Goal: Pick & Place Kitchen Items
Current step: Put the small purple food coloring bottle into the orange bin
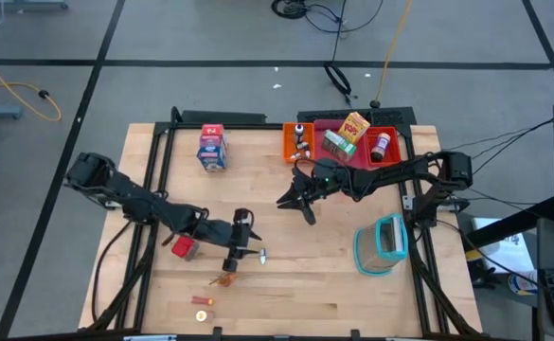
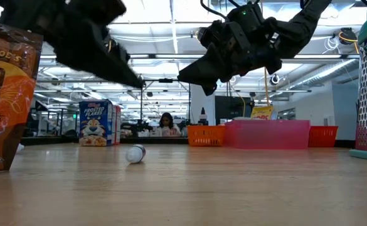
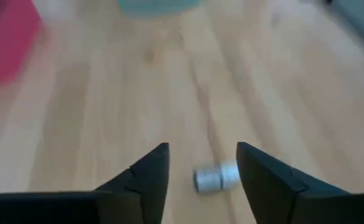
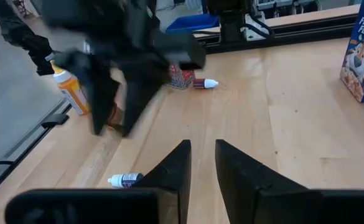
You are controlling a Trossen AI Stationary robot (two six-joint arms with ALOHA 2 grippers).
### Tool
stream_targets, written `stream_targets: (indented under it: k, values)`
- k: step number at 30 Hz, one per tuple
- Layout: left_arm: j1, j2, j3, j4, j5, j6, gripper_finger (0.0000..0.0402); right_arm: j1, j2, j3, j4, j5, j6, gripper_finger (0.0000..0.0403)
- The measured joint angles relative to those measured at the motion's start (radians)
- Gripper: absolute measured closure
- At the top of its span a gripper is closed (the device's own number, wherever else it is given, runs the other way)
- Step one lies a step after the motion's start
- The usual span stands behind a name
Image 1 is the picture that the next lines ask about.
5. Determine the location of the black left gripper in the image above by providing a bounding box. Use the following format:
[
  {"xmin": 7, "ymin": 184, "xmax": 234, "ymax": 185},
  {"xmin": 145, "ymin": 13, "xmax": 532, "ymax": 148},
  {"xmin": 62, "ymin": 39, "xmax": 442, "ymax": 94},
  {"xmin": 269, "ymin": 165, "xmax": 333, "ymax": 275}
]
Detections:
[{"xmin": 207, "ymin": 225, "xmax": 263, "ymax": 274}]

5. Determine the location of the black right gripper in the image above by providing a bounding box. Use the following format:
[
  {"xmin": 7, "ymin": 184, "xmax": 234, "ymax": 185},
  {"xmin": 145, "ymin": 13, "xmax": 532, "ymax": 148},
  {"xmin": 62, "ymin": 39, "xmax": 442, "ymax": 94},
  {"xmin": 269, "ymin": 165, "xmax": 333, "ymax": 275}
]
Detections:
[{"xmin": 276, "ymin": 160, "xmax": 353, "ymax": 226}]

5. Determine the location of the orange brown snack bag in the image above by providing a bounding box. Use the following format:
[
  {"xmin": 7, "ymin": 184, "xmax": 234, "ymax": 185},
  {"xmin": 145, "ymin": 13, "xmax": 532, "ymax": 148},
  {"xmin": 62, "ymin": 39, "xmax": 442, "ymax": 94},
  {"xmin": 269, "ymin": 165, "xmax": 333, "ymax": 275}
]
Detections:
[{"xmin": 208, "ymin": 271, "xmax": 239, "ymax": 288}]

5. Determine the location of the red small box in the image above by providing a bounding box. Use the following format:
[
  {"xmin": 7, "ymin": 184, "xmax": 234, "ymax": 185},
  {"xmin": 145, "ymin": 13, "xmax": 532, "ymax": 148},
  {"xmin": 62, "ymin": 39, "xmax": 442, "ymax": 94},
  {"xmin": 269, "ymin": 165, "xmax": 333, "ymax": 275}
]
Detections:
[{"xmin": 170, "ymin": 235, "xmax": 201, "ymax": 263}]

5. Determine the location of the green cereal box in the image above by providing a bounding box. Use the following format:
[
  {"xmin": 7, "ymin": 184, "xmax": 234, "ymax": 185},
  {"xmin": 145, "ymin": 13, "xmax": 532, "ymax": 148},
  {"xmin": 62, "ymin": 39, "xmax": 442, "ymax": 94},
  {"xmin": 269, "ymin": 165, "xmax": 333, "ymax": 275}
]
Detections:
[{"xmin": 322, "ymin": 129, "xmax": 358, "ymax": 162}]

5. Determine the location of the blue Frosted Flakes cereal box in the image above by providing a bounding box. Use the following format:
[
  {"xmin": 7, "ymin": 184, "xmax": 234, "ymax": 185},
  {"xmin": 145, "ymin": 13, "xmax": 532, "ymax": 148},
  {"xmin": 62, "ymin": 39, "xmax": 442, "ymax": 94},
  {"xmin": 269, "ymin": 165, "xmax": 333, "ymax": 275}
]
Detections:
[{"xmin": 196, "ymin": 144, "xmax": 228, "ymax": 172}]

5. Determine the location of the yellow Corn Pops cereal box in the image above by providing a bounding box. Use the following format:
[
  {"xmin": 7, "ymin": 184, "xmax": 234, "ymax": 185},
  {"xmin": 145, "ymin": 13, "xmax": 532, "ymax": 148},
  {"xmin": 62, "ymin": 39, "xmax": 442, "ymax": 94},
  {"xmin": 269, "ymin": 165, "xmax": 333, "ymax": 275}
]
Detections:
[{"xmin": 336, "ymin": 111, "xmax": 371, "ymax": 145}]

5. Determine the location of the spice jar purple label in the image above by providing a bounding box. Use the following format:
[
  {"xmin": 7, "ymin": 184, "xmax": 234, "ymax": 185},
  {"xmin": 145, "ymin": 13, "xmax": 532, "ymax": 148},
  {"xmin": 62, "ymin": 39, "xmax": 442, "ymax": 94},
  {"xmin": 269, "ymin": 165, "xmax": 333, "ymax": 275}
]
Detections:
[{"xmin": 369, "ymin": 132, "xmax": 392, "ymax": 163}]

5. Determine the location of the orange plastic basket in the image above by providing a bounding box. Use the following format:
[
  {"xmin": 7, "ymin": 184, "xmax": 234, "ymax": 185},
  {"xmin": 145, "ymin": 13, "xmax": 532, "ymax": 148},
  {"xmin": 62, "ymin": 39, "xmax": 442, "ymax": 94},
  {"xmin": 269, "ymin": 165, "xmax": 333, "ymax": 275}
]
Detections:
[{"xmin": 282, "ymin": 122, "xmax": 315, "ymax": 165}]

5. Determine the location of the pink plastic bin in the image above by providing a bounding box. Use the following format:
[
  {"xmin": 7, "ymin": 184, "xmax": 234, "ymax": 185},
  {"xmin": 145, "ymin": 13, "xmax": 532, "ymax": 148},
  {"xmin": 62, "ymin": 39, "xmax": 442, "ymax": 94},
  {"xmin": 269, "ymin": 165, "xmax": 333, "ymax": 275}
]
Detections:
[{"xmin": 313, "ymin": 118, "xmax": 370, "ymax": 171}]

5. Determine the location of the red plastic basket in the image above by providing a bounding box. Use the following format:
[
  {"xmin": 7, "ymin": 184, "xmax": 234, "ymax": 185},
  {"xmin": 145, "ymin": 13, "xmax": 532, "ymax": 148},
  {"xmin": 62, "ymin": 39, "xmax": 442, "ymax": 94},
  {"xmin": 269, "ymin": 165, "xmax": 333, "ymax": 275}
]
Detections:
[{"xmin": 364, "ymin": 126, "xmax": 402, "ymax": 169}]

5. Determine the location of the black flat panel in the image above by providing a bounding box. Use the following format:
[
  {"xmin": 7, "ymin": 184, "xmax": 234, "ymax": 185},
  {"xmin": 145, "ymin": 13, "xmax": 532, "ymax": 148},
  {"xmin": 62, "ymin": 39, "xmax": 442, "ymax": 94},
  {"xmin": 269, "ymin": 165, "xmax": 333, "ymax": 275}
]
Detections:
[{"xmin": 170, "ymin": 106, "xmax": 268, "ymax": 126}]

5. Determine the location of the black perforated panel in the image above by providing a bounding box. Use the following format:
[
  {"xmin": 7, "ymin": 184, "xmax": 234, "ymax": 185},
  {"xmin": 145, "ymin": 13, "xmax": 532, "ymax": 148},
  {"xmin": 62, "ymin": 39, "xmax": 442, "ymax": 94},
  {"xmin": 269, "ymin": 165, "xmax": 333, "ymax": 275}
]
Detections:
[{"xmin": 296, "ymin": 106, "xmax": 419, "ymax": 127}]

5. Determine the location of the white paper sheet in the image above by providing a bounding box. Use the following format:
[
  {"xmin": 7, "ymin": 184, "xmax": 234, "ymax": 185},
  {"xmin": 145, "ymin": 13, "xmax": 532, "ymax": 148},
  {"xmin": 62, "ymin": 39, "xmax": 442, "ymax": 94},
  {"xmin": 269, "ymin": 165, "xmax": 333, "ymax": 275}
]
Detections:
[{"xmin": 470, "ymin": 216, "xmax": 536, "ymax": 276}]

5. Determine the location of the black desk bar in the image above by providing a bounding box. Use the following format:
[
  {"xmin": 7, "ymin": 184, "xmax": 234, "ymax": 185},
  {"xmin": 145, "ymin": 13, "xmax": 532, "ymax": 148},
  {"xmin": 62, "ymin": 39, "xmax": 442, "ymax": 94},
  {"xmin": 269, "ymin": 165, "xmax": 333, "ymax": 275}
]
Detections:
[{"xmin": 463, "ymin": 196, "xmax": 554, "ymax": 252}]

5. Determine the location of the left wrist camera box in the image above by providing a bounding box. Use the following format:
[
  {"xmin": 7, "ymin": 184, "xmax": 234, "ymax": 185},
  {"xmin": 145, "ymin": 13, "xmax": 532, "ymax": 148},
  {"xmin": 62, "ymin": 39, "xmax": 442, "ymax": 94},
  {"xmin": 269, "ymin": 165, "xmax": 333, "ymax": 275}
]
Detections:
[{"xmin": 232, "ymin": 207, "xmax": 254, "ymax": 228}]

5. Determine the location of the teal-handled metal box grater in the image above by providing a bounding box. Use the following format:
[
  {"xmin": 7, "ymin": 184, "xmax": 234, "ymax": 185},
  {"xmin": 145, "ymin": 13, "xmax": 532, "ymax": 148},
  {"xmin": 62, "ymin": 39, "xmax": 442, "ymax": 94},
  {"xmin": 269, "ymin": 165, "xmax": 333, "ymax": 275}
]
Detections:
[{"xmin": 352, "ymin": 212, "xmax": 409, "ymax": 278}]

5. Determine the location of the black aluminium table frame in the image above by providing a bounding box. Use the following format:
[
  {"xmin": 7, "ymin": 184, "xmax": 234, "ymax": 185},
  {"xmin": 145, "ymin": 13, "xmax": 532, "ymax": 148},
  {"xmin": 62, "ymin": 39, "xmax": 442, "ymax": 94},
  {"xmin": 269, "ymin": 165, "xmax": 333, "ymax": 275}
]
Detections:
[{"xmin": 86, "ymin": 106, "xmax": 484, "ymax": 338}]

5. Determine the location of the black looped floor cable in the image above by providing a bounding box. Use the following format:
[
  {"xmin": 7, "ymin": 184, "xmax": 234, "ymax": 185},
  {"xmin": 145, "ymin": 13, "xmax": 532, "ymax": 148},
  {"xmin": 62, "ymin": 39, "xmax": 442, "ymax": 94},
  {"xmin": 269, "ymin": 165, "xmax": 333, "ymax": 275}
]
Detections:
[{"xmin": 322, "ymin": 0, "xmax": 359, "ymax": 108}]

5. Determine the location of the yellow hanging cable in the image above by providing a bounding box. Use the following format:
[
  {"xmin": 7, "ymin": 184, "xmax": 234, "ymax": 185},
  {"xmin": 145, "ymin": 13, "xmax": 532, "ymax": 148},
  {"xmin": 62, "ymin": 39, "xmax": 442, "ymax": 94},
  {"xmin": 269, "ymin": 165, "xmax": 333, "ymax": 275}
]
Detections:
[{"xmin": 374, "ymin": 0, "xmax": 414, "ymax": 109}]

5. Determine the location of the black coiled floor cable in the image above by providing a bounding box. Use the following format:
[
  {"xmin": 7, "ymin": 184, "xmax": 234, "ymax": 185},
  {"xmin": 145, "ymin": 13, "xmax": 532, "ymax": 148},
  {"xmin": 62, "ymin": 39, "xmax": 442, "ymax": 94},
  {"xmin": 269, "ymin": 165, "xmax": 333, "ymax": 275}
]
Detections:
[{"xmin": 270, "ymin": 0, "xmax": 385, "ymax": 35}]

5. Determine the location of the yellow floor cable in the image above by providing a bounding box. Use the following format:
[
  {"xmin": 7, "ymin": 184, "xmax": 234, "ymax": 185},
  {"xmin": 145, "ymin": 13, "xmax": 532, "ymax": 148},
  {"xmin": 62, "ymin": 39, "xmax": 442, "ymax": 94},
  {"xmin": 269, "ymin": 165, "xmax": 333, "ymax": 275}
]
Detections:
[{"xmin": 0, "ymin": 49, "xmax": 63, "ymax": 123}]

